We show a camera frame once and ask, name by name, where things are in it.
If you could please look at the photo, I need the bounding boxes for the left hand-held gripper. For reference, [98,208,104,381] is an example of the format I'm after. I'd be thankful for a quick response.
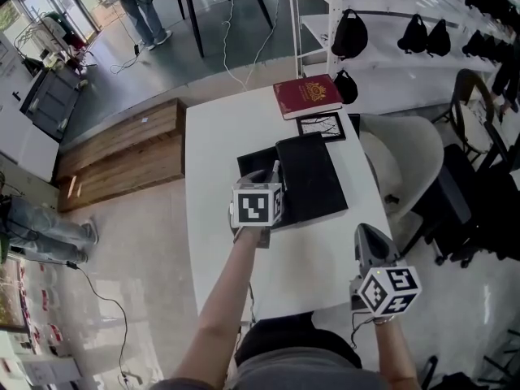
[227,159,284,249]

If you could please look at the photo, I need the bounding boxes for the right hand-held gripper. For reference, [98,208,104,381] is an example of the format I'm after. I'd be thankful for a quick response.
[349,222,423,319]

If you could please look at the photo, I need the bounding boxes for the black box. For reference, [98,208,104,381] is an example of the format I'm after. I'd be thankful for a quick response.
[236,145,290,230]

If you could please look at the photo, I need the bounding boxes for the black box lid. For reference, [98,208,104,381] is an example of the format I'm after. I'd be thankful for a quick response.
[275,132,350,224]

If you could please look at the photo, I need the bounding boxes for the black picture frame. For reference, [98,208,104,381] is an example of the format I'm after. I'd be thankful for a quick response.
[295,111,347,142]

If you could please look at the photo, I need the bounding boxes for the red book with gold print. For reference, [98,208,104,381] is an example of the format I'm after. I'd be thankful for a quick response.
[272,73,345,122]

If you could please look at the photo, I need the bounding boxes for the person's left forearm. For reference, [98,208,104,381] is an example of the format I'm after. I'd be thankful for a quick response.
[161,227,263,390]

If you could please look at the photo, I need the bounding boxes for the person's right forearm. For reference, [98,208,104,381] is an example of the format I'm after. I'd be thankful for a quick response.
[372,315,422,390]

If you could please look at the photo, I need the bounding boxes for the white desk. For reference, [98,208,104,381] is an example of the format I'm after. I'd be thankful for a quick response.
[184,82,394,324]

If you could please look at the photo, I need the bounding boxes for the person's black trousers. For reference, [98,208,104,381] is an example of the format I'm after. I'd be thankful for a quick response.
[232,310,363,370]

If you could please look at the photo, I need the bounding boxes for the black bag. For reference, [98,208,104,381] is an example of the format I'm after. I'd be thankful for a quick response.
[330,8,369,61]
[333,69,360,106]
[426,18,453,59]
[396,13,430,54]

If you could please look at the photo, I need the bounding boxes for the black office chair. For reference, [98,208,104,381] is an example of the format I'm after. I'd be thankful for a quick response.
[400,143,520,269]

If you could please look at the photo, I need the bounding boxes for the person's grey shirt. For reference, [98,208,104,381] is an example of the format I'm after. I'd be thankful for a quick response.
[149,355,392,390]

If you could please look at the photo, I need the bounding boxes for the beige shell chair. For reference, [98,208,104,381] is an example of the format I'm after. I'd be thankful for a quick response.
[358,113,446,220]

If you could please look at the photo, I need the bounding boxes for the white shelf unit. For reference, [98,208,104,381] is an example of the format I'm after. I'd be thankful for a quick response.
[285,0,520,81]

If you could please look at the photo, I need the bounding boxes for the wooden bench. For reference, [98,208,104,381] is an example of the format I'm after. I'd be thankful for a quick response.
[54,97,189,214]

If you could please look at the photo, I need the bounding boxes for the black table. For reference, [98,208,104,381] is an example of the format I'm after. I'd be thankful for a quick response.
[171,0,275,59]

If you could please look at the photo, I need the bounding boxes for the grey cabinet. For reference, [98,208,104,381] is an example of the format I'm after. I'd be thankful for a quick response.
[19,66,84,142]

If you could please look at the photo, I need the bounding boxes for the white cabinet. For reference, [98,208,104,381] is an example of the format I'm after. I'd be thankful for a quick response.
[0,34,61,184]

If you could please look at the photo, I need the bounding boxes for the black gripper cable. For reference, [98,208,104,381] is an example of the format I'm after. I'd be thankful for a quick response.
[349,310,375,349]
[245,281,258,325]

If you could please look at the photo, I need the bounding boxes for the white floor cable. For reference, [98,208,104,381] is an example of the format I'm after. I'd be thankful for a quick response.
[220,0,290,93]

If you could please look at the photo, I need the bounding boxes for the black frame chair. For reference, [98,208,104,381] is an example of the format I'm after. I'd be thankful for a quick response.
[431,68,514,171]

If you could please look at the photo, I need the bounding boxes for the black floor cable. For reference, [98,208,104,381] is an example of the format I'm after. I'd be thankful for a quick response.
[65,260,143,386]

